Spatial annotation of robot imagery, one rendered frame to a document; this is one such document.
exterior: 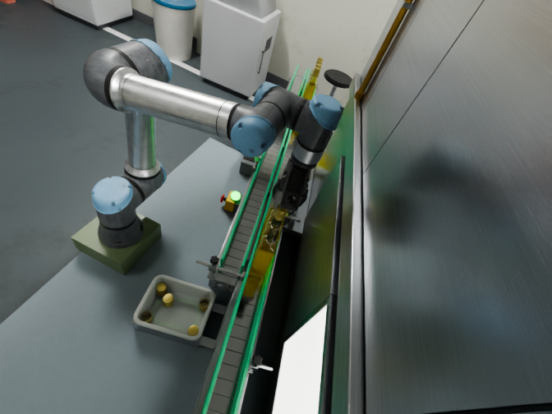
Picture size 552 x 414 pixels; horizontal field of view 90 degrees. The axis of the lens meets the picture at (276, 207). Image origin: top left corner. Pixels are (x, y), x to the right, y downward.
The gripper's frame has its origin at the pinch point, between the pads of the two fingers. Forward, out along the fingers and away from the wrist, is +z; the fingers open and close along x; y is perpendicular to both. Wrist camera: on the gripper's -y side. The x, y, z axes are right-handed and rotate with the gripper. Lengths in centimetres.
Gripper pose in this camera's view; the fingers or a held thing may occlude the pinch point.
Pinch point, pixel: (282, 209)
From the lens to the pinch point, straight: 83.9
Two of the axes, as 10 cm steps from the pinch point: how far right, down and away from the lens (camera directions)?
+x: -9.5, -3.2, -0.6
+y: 2.0, -7.2, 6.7
